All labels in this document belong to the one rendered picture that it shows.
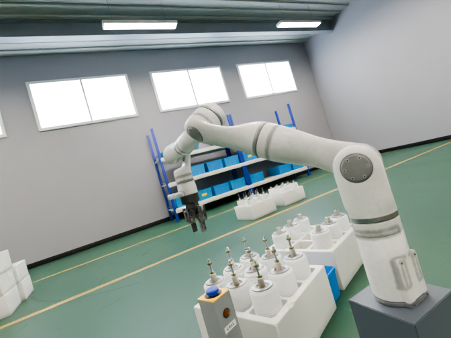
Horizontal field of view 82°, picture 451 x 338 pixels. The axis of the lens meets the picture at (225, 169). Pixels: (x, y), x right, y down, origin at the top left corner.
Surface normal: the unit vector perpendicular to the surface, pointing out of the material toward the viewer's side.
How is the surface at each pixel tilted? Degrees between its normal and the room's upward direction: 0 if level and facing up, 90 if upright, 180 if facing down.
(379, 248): 90
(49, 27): 90
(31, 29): 90
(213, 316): 90
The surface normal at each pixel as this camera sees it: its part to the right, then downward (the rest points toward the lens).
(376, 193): -0.36, 0.13
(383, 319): -0.87, 0.25
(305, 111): 0.41, -0.14
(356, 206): -0.68, 0.20
